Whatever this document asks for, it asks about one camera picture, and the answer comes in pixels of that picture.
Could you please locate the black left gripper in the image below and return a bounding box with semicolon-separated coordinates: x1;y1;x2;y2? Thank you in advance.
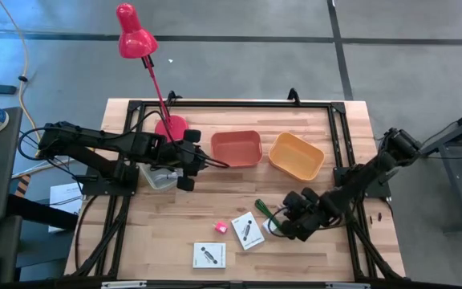
162;128;212;192

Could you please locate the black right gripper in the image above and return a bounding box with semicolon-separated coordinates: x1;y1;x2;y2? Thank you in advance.
281;186;330;242

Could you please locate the white card reader box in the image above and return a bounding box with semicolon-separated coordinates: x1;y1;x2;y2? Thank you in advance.
230;211;265;251
192;242;227;270

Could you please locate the grey plastic bin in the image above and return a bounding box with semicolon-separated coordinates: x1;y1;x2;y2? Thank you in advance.
139;161;184;191

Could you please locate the red-orange plastic bin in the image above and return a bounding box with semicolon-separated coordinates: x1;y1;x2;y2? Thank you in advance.
209;130;264;169

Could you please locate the yellow plastic bin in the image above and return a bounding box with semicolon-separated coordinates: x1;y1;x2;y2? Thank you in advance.
268;132;326;182

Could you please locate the white paper sheet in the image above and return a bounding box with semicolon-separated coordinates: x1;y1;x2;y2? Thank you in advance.
48;182;84;233

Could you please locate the red desk lamp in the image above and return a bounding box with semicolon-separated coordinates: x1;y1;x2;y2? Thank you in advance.
115;2;190;144

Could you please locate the black bench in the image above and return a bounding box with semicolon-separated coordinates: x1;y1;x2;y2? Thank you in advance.
0;194;80;284

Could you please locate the grey metal stand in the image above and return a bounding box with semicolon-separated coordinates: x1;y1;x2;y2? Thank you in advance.
417;102;462;234

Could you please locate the orange black striped tape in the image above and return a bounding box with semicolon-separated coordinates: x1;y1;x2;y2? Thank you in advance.
14;174;31;197

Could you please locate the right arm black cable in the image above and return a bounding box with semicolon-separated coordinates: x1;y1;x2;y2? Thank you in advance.
266;206;293;238

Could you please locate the black aluminium table frame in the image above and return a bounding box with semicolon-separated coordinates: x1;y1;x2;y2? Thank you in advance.
70;99;407;282

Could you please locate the silver metal bracket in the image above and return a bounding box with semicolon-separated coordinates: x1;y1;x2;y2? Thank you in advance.
326;282;371;289
100;280;148;289

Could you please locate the yellow hanging cable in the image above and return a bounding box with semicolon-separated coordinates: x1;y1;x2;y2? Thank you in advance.
0;0;50;158

